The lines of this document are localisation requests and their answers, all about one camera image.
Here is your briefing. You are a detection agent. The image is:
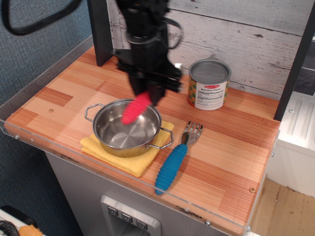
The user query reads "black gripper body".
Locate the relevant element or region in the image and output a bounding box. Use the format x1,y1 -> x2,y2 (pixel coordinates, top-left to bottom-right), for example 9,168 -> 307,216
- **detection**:
113,36 -> 182,92

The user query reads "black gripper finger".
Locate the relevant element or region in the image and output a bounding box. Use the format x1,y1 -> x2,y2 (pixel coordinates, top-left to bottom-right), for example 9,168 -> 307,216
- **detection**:
128,73 -> 147,96
147,82 -> 165,106

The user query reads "red handled metal spoon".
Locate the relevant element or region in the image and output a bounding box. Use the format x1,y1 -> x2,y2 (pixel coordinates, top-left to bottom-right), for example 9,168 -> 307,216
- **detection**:
121,91 -> 151,125

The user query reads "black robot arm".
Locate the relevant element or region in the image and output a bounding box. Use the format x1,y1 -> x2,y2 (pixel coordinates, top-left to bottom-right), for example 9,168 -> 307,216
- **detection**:
113,0 -> 183,106

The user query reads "stainless steel pot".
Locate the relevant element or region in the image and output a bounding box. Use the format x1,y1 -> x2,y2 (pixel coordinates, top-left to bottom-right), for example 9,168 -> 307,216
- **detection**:
84,99 -> 174,157

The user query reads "toy food can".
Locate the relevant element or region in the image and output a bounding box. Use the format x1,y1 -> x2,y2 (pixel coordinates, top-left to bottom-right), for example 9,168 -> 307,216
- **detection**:
188,57 -> 231,111

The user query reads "yellow folded cloth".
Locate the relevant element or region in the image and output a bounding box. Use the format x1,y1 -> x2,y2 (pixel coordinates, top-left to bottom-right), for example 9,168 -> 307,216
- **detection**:
80,134 -> 159,177

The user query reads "grey cabinet with dispenser panel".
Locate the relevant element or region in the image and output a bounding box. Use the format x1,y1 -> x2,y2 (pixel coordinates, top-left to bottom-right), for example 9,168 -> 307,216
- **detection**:
46,153 -> 221,236

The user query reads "clear acrylic table guard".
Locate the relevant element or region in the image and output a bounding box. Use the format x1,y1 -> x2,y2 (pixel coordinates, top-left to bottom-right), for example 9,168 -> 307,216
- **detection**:
2,37 -> 280,236

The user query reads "white toy sink unit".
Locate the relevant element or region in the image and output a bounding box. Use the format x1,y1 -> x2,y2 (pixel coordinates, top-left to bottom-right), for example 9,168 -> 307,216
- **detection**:
266,91 -> 315,197

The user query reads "orange object bottom left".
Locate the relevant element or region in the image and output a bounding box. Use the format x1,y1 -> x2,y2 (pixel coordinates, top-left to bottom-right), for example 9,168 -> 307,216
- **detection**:
18,225 -> 43,236

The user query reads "black white object bottom left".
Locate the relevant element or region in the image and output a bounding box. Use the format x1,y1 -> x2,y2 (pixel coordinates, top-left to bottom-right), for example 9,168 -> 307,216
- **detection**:
0,206 -> 37,230

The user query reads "blue handled metal fork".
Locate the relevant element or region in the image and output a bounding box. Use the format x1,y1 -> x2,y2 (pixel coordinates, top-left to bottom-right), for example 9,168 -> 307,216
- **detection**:
155,121 -> 204,195

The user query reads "dark vertical post left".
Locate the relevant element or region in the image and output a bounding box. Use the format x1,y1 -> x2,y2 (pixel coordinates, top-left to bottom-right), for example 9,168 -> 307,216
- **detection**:
87,0 -> 113,66

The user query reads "dark vertical post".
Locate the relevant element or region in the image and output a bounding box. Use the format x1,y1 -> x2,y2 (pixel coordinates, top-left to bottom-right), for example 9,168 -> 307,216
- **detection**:
274,3 -> 315,121
87,0 -> 113,66

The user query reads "black cable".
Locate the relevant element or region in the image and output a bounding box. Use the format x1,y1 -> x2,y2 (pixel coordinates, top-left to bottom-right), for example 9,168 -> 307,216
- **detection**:
1,0 -> 82,36

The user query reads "dark vertical post right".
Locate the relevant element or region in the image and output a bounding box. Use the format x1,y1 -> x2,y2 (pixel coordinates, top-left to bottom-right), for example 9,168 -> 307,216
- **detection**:
274,3 -> 315,121

